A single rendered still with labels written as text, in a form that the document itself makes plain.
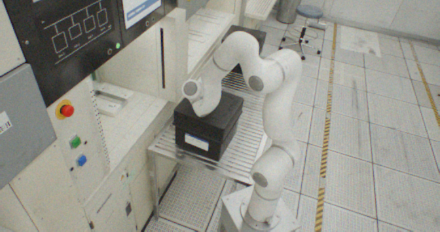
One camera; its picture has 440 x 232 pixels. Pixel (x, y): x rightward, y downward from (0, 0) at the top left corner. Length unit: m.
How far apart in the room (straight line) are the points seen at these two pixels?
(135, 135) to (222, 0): 1.78
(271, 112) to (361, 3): 4.72
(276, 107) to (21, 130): 0.75
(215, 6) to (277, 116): 2.14
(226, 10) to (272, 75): 2.15
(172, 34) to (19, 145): 0.88
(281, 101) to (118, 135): 0.92
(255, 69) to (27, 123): 0.65
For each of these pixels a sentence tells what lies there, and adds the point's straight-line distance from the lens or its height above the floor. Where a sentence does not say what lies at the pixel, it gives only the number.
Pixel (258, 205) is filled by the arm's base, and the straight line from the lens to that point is 1.34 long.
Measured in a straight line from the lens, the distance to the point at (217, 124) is 1.44.
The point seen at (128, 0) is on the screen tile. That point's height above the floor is 1.57.
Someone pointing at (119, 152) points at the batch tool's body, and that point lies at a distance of 1.53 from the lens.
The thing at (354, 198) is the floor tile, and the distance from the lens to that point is 2.74.
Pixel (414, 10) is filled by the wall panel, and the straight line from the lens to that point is 5.76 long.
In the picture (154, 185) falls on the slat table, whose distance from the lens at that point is 1.92.
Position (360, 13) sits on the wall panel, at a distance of 5.67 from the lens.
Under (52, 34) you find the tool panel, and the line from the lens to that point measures 0.94.
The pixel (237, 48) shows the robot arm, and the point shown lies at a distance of 0.98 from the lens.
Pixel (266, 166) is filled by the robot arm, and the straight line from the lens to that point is 1.09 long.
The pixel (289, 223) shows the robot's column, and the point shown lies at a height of 0.76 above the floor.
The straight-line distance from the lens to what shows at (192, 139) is 1.58.
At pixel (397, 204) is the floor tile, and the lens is 2.90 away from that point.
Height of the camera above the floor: 2.00
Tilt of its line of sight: 40 degrees down
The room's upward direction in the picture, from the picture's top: 7 degrees clockwise
